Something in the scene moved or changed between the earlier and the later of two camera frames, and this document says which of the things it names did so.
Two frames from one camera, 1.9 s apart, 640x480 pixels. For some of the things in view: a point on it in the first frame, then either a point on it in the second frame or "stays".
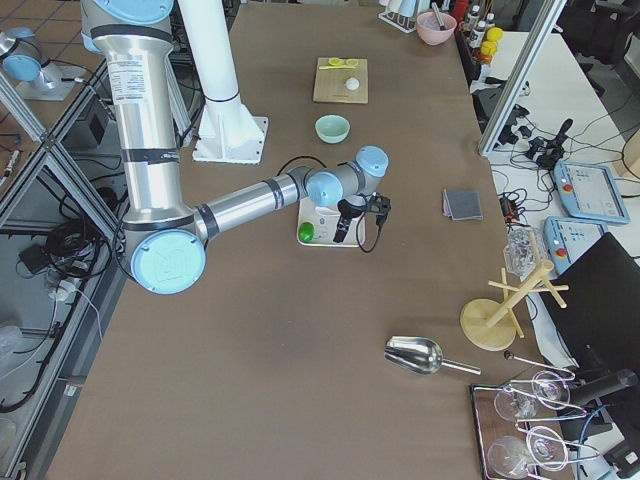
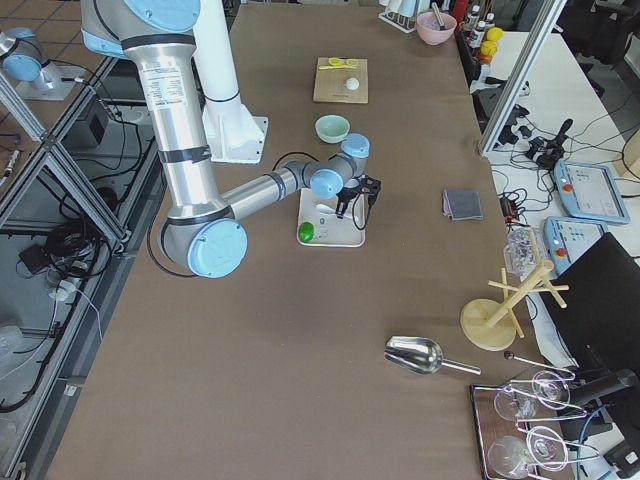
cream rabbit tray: [324, 221] stays
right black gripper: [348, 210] to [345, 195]
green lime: [306, 231] stays
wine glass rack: [518, 426] stays
